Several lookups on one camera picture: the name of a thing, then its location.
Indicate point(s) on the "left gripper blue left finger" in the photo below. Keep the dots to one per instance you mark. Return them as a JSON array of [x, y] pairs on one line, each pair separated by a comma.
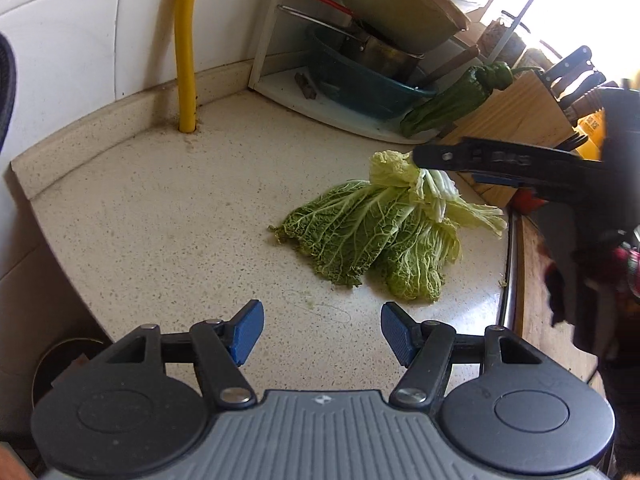
[[243, 330]]

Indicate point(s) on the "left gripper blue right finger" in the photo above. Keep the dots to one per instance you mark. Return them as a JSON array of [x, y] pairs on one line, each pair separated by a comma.
[[401, 332]]

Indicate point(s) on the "napa cabbage leaves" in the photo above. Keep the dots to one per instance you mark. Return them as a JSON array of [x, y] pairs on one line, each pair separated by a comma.
[[401, 223]]

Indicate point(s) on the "black trash bin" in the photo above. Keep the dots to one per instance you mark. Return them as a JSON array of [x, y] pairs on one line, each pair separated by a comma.
[[63, 357]]

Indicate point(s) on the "yellow detergent jug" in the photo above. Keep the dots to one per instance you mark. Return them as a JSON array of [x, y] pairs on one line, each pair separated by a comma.
[[593, 126]]

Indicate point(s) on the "wooden knife block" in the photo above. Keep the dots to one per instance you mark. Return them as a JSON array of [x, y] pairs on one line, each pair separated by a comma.
[[526, 113]]

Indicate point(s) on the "wooden cutting board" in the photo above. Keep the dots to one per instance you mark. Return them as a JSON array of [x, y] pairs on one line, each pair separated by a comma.
[[532, 318]]

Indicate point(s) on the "green pepper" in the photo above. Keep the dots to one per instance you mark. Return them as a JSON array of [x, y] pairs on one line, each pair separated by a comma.
[[467, 94]]

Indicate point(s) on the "steel pot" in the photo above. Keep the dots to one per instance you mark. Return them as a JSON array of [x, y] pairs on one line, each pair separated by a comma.
[[364, 47]]

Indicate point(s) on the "teal plastic basin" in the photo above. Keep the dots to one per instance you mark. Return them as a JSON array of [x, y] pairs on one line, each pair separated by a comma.
[[352, 85]]

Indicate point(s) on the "white dish rack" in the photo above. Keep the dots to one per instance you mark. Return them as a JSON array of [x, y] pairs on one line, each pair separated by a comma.
[[291, 86]]

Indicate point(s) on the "olive green colander bowl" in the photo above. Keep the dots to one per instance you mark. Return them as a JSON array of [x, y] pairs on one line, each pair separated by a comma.
[[415, 26]]

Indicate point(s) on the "black handled knife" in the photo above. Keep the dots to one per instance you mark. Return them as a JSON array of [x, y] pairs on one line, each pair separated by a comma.
[[558, 77]]

